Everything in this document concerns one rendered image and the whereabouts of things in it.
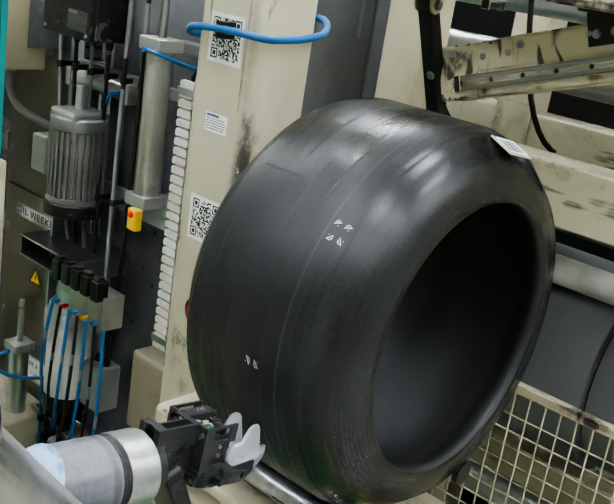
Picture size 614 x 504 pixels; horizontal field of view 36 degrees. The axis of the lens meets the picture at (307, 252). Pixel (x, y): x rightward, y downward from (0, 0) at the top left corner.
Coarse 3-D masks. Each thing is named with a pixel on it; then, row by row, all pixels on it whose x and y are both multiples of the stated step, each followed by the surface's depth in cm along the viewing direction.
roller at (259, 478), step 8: (264, 464) 141; (256, 472) 141; (264, 472) 140; (272, 472) 140; (248, 480) 142; (256, 480) 140; (264, 480) 139; (272, 480) 139; (280, 480) 138; (288, 480) 138; (256, 488) 141; (264, 488) 139; (272, 488) 138; (280, 488) 137; (288, 488) 137; (296, 488) 137; (272, 496) 138; (280, 496) 137; (288, 496) 136; (296, 496) 136; (304, 496) 135; (312, 496) 135
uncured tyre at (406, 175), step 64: (320, 128) 126; (384, 128) 124; (448, 128) 124; (256, 192) 122; (320, 192) 117; (384, 192) 114; (448, 192) 117; (512, 192) 128; (256, 256) 118; (320, 256) 113; (384, 256) 112; (448, 256) 164; (512, 256) 155; (192, 320) 126; (256, 320) 117; (320, 320) 112; (384, 320) 114; (448, 320) 164; (512, 320) 156; (256, 384) 119; (320, 384) 114; (384, 384) 164; (448, 384) 159; (512, 384) 148; (320, 448) 118; (384, 448) 152; (448, 448) 141
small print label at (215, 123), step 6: (210, 114) 148; (216, 114) 147; (210, 120) 148; (216, 120) 147; (222, 120) 146; (210, 126) 148; (216, 126) 147; (222, 126) 146; (216, 132) 147; (222, 132) 146
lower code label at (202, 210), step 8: (192, 192) 153; (192, 200) 153; (200, 200) 152; (208, 200) 151; (192, 208) 154; (200, 208) 152; (208, 208) 151; (216, 208) 150; (192, 216) 154; (200, 216) 152; (208, 216) 151; (192, 224) 154; (200, 224) 153; (208, 224) 151; (192, 232) 154; (200, 232) 153; (200, 240) 153
